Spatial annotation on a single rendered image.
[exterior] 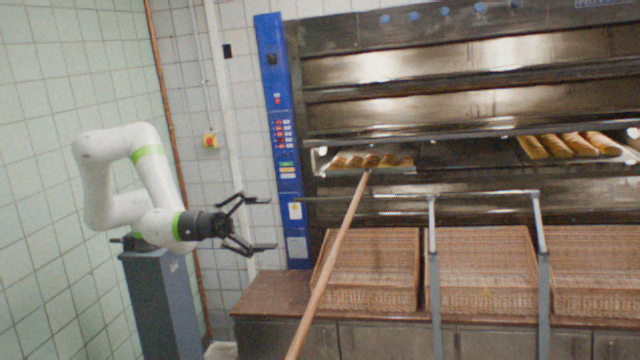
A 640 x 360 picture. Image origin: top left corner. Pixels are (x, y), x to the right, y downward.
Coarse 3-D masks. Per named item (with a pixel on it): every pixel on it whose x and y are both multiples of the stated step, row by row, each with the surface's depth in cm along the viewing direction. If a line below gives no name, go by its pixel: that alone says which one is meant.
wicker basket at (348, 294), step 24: (360, 240) 296; (384, 240) 292; (408, 240) 288; (336, 264) 300; (360, 264) 296; (384, 264) 292; (408, 264) 289; (312, 288) 262; (336, 288) 258; (360, 288) 255; (384, 288) 251; (408, 288) 248
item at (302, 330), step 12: (360, 180) 270; (360, 192) 252; (348, 216) 220; (336, 240) 197; (336, 252) 187; (324, 276) 169; (324, 288) 164; (312, 300) 155; (312, 312) 149; (300, 324) 143; (300, 336) 138; (300, 348) 134
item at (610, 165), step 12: (456, 168) 280; (468, 168) 278; (480, 168) 275; (492, 168) 273; (504, 168) 270; (516, 168) 268; (528, 168) 267; (540, 168) 265; (552, 168) 264; (564, 168) 262; (576, 168) 261; (588, 168) 260; (600, 168) 258; (612, 168) 257; (624, 168) 256; (636, 168) 254; (324, 180) 296; (336, 180) 294; (348, 180) 292; (372, 180) 289
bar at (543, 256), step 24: (432, 192) 247; (456, 192) 242; (480, 192) 239; (504, 192) 236; (528, 192) 234; (432, 216) 241; (432, 240) 234; (432, 264) 230; (432, 288) 234; (432, 312) 237
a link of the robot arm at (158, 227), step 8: (160, 208) 145; (144, 216) 144; (152, 216) 142; (160, 216) 142; (168, 216) 142; (176, 216) 141; (144, 224) 142; (152, 224) 141; (160, 224) 141; (168, 224) 140; (176, 224) 140; (144, 232) 142; (152, 232) 141; (160, 232) 141; (168, 232) 141; (176, 232) 140; (152, 240) 142; (160, 240) 142; (168, 240) 142; (176, 240) 142
